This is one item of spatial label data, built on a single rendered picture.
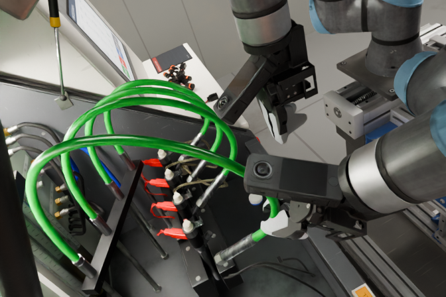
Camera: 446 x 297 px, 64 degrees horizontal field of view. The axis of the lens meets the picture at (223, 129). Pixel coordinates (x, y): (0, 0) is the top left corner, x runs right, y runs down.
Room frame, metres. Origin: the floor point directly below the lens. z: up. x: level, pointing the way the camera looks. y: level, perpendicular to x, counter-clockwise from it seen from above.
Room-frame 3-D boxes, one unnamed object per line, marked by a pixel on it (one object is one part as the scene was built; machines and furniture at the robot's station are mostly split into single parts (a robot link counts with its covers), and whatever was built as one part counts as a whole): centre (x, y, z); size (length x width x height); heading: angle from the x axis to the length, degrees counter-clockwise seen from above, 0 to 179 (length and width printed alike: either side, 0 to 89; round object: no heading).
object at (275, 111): (0.44, -0.09, 1.30); 0.05 x 0.02 x 0.09; 8
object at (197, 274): (0.56, 0.15, 0.91); 0.34 x 0.10 x 0.15; 8
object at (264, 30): (0.46, -0.11, 1.44); 0.08 x 0.08 x 0.05
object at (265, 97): (0.46, -0.11, 1.36); 0.09 x 0.08 x 0.12; 98
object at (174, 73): (1.19, 0.08, 1.01); 0.23 x 0.11 x 0.06; 8
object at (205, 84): (1.16, 0.08, 0.96); 0.70 x 0.22 x 0.03; 8
